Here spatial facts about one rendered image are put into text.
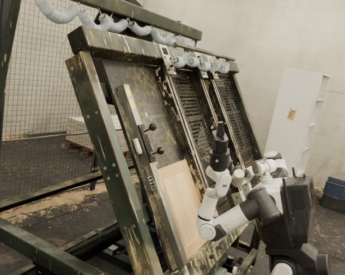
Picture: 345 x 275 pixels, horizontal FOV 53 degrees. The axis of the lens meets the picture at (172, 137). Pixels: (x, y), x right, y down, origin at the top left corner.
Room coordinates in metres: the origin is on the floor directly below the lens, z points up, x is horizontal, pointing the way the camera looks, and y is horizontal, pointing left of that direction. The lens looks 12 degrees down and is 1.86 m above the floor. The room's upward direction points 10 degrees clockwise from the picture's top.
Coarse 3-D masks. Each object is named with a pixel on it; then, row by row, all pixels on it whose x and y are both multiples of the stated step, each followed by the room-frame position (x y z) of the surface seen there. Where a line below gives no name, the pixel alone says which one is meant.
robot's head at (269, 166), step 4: (268, 160) 1.73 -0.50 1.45; (272, 160) 1.74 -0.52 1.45; (260, 164) 1.69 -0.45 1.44; (264, 164) 1.71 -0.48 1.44; (268, 164) 1.71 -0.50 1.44; (272, 164) 1.72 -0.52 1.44; (264, 168) 1.69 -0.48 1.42; (268, 168) 1.70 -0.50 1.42; (272, 168) 1.71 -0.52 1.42; (264, 172) 1.70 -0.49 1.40; (268, 172) 1.71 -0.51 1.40; (264, 176) 1.69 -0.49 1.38; (268, 176) 1.69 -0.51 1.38
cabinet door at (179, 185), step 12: (168, 168) 1.84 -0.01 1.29; (180, 168) 1.95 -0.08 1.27; (168, 180) 1.79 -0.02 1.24; (180, 180) 1.90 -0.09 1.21; (192, 180) 2.01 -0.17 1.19; (168, 192) 1.74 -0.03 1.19; (180, 192) 1.84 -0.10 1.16; (192, 192) 1.95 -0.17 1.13; (180, 204) 1.79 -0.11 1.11; (192, 204) 1.90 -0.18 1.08; (180, 216) 1.74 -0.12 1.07; (192, 216) 1.84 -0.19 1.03; (180, 228) 1.70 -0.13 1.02; (192, 228) 1.79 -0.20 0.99; (192, 240) 1.74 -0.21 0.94; (204, 240) 1.84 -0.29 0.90; (192, 252) 1.69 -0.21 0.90
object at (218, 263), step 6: (222, 258) 1.89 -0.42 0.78; (228, 258) 1.89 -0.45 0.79; (216, 264) 1.80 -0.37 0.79; (228, 264) 1.89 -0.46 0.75; (234, 264) 1.90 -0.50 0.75; (210, 270) 1.71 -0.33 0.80; (216, 270) 1.82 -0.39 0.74; (222, 270) 1.83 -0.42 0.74; (228, 270) 1.87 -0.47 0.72; (234, 270) 1.87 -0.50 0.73
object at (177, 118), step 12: (168, 60) 2.19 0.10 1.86; (156, 72) 2.18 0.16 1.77; (168, 72) 2.12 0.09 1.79; (168, 84) 2.14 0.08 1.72; (168, 96) 2.13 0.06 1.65; (168, 108) 2.12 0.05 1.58; (180, 108) 2.14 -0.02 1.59; (180, 120) 2.08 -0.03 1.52; (180, 132) 2.08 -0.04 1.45; (180, 144) 2.07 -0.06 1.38; (192, 144) 2.08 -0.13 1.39; (192, 156) 2.03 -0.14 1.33; (192, 168) 2.02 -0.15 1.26; (204, 180) 2.02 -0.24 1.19; (204, 192) 1.98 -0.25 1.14; (216, 216) 1.96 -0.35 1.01
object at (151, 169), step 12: (120, 96) 1.77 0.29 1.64; (132, 96) 1.80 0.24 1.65; (132, 120) 1.73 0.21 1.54; (132, 132) 1.73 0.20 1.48; (144, 156) 1.69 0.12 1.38; (144, 168) 1.68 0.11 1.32; (156, 168) 1.70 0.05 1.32; (156, 180) 1.66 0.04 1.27; (156, 192) 1.64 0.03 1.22; (156, 204) 1.64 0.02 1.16; (168, 204) 1.66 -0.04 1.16; (168, 216) 1.61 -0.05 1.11; (168, 228) 1.60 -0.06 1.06; (180, 240) 1.61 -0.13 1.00; (180, 252) 1.57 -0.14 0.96; (180, 264) 1.55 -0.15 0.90
